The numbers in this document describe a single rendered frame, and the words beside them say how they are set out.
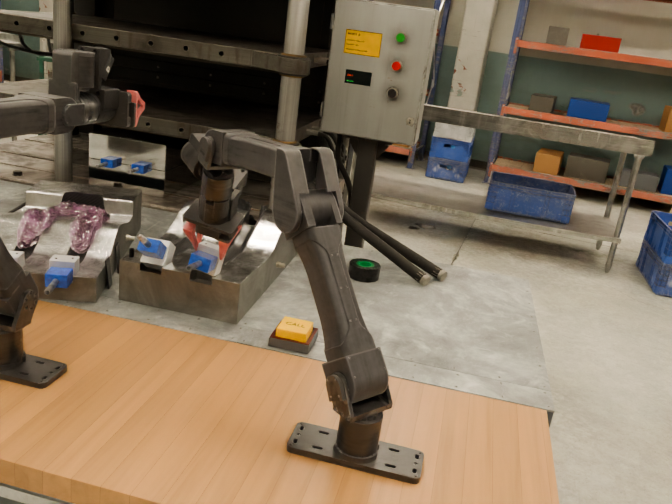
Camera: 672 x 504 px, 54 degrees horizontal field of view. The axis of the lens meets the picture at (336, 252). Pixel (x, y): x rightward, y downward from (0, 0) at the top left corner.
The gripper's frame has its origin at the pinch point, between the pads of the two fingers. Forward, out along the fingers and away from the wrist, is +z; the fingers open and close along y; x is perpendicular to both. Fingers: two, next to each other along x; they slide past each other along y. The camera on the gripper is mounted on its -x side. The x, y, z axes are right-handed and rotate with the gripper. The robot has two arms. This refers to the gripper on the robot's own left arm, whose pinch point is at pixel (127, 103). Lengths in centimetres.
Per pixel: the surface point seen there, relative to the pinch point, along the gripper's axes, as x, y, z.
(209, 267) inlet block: 27.4, -23.3, -8.7
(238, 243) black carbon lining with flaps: 30.3, -19.7, 17.5
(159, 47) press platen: -8, 31, 73
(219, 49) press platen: -10, 11, 74
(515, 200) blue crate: 74, -104, 362
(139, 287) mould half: 36.0, -7.4, -5.8
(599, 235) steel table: 85, -163, 346
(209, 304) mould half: 36.5, -22.7, -5.5
